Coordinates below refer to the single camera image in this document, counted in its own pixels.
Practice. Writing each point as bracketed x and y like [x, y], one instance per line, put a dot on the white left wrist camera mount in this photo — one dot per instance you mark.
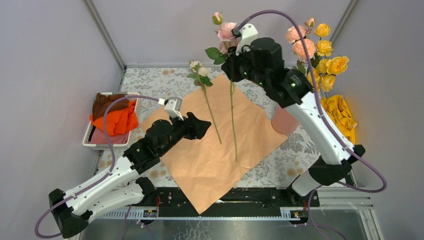
[172, 107]

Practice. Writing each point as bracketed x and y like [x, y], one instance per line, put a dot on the white plastic basket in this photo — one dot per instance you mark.
[99, 124]

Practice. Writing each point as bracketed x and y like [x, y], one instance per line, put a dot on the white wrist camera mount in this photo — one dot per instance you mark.
[245, 35]
[172, 107]

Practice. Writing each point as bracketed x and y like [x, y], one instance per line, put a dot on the peach rose stem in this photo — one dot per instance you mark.
[293, 37]

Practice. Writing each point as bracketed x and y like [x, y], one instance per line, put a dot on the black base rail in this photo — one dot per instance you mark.
[238, 202]

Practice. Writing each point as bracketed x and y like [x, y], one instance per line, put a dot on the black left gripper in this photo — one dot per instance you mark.
[195, 129]

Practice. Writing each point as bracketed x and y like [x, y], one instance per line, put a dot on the green peach wrapping paper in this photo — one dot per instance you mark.
[204, 169]

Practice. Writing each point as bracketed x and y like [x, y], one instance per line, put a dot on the yellow rose stem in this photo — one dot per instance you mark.
[325, 66]

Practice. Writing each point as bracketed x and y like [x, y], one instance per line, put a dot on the orange cloth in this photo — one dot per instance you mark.
[122, 121]

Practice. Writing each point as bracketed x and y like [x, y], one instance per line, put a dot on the pink cloth in basket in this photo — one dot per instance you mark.
[98, 137]

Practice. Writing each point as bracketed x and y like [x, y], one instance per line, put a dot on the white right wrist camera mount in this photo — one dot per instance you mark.
[245, 35]

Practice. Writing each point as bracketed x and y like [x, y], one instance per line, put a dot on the pink cylindrical vase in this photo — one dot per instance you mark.
[283, 122]

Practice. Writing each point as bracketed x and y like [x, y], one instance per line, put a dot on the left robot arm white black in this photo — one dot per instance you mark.
[123, 185]

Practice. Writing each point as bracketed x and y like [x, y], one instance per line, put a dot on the pink rose stem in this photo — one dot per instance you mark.
[228, 35]

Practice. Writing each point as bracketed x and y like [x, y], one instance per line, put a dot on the brown cloth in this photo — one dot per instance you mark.
[102, 102]

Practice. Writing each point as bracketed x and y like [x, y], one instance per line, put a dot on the yellow cloth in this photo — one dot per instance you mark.
[339, 112]

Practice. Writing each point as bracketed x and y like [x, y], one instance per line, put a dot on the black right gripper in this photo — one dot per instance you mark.
[229, 66]

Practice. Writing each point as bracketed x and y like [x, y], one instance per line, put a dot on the white rose stem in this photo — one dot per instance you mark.
[200, 76]

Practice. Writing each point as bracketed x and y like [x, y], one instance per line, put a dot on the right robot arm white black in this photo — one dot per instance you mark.
[296, 95]

